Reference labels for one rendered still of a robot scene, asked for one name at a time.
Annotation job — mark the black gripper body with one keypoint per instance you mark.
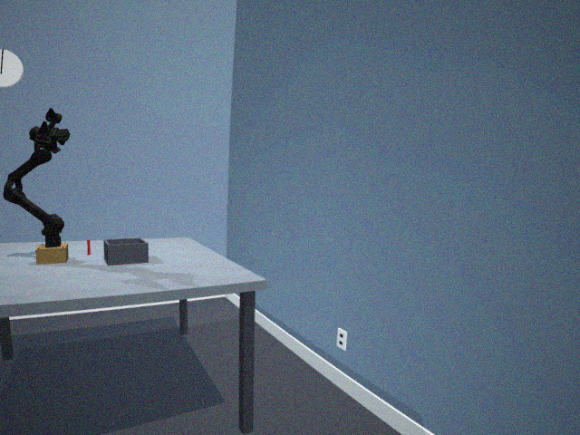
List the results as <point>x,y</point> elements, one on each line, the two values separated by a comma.
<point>51,129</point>

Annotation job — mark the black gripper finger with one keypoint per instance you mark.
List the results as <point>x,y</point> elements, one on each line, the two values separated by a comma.
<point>51,115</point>
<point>44,132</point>

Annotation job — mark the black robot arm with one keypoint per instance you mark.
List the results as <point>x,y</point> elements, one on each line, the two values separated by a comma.
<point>53,224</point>

